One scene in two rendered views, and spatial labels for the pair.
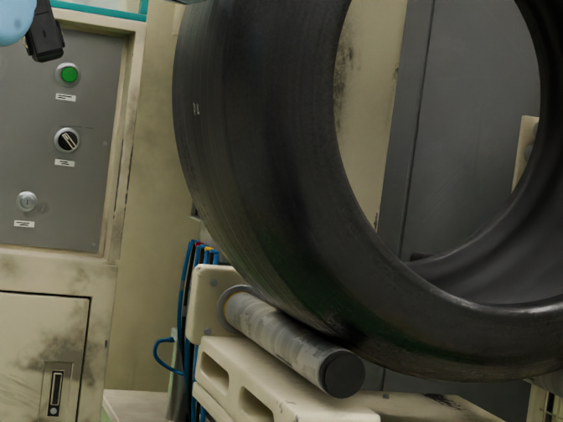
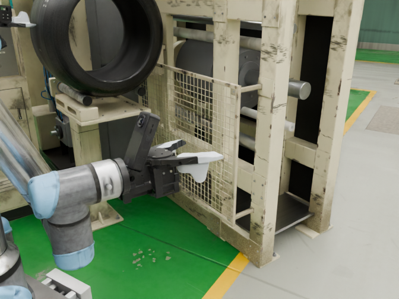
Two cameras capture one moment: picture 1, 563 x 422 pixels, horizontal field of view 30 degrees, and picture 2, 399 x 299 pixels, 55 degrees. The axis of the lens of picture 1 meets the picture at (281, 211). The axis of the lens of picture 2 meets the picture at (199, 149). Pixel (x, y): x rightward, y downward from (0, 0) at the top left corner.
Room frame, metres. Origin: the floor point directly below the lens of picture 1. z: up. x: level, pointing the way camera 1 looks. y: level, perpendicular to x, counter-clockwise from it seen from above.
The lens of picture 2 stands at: (-0.80, -0.04, 1.38)
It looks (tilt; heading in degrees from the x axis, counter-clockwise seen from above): 23 degrees down; 342
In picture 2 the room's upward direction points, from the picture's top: straight up
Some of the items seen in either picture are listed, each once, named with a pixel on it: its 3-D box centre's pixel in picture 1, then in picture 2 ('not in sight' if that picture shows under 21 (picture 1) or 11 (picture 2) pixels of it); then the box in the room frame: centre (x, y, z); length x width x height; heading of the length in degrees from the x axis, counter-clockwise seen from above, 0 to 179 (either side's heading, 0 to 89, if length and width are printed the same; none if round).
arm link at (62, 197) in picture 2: not in sight; (64, 192); (-0.16, 0.00, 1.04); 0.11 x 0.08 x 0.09; 105
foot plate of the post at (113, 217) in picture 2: not in sight; (95, 215); (1.41, -0.05, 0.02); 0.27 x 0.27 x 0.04; 19
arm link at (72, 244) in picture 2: not in sight; (69, 232); (-0.14, 0.01, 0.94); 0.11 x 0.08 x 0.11; 15
